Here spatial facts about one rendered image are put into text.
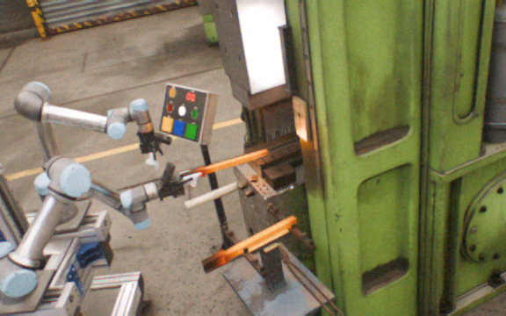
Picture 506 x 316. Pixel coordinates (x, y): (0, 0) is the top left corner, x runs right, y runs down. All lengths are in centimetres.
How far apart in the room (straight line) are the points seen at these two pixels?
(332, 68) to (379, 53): 25
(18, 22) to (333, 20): 892
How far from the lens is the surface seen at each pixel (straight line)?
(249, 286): 204
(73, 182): 193
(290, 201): 221
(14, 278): 201
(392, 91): 200
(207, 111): 256
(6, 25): 1032
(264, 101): 210
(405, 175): 221
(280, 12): 197
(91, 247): 257
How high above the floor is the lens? 216
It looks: 31 degrees down
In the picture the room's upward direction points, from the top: 10 degrees counter-clockwise
